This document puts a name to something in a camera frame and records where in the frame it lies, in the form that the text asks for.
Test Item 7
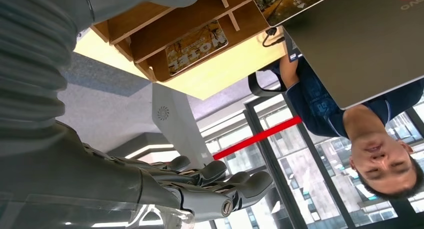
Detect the person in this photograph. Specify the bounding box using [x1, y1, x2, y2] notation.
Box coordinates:
[256, 56, 424, 201]

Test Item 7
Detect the dark kiosk with light strip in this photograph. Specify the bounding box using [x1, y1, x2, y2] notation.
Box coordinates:
[106, 132, 181, 162]

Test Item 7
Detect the grey kiosk stand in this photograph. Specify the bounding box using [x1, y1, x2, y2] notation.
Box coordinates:
[151, 82, 216, 171]

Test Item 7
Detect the red barrier belt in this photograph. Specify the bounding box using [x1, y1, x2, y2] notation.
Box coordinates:
[212, 115, 303, 161]

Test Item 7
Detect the black office chair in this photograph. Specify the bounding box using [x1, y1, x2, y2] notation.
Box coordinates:
[247, 71, 288, 98]

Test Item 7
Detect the grey laptop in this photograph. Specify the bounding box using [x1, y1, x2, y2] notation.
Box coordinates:
[282, 0, 424, 111]

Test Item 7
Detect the black window frame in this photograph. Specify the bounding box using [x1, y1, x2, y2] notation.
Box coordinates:
[243, 94, 424, 229]

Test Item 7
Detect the black laptop power cable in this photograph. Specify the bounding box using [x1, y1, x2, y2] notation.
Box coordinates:
[261, 27, 286, 49]

